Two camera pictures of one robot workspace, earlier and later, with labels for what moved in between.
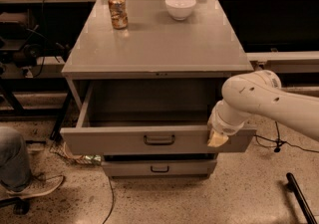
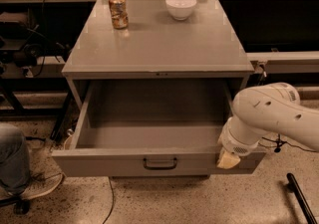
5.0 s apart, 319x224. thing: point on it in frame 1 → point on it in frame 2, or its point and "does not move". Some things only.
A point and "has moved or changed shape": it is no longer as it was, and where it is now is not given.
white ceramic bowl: x=179 y=6 does not move
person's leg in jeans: x=15 y=167 does not move
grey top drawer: x=147 y=115 has moved or changed shape
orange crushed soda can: x=119 y=11 does not move
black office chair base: x=20 y=206 does not move
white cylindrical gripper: x=221 y=124 → x=233 y=143
